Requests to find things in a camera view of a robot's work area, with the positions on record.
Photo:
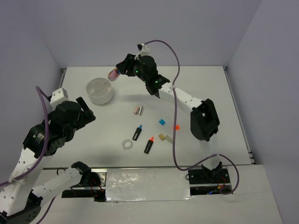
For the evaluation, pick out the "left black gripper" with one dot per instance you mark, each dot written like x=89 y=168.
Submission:
x=86 y=116

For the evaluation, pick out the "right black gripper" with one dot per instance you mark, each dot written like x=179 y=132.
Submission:
x=126 y=64

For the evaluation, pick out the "pink marker pack bottle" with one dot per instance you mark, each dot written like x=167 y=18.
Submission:
x=114 y=74

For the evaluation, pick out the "black blue-tip highlighter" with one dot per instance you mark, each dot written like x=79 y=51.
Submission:
x=137 y=133

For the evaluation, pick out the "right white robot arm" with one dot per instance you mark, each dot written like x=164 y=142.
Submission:
x=204 y=120

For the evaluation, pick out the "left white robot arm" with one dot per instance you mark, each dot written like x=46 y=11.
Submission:
x=21 y=200

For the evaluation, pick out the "white round divided organizer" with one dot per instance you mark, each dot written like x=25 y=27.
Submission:
x=99 y=91

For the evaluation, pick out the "pink mini stapler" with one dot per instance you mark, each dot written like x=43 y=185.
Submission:
x=138 y=110

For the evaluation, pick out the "clear tape roll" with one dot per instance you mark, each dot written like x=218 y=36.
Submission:
x=127 y=144

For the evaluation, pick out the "tan small eraser block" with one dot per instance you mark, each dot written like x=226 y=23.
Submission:
x=161 y=136

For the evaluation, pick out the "black orange-tip highlighter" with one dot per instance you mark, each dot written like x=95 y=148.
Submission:
x=149 y=145

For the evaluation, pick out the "grey flat eraser piece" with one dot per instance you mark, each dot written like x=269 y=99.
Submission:
x=169 y=139

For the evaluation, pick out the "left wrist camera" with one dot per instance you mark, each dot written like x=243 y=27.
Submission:
x=58 y=96

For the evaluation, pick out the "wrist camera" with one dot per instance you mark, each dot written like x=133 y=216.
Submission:
x=58 y=96
x=143 y=50

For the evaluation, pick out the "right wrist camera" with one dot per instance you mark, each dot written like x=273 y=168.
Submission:
x=143 y=50

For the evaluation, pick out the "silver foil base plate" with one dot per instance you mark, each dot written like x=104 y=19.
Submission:
x=155 y=184

